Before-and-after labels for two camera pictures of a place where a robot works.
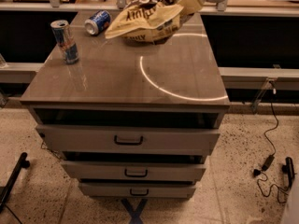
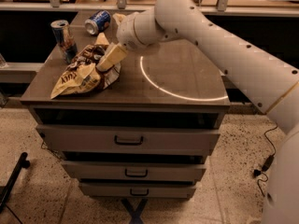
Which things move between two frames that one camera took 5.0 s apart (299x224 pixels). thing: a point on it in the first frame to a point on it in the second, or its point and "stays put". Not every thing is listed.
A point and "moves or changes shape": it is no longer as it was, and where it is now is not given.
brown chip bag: (155, 15) moves or changes shape
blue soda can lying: (98, 22) stays put
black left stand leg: (22, 161) stays put
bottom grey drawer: (136, 189) stays put
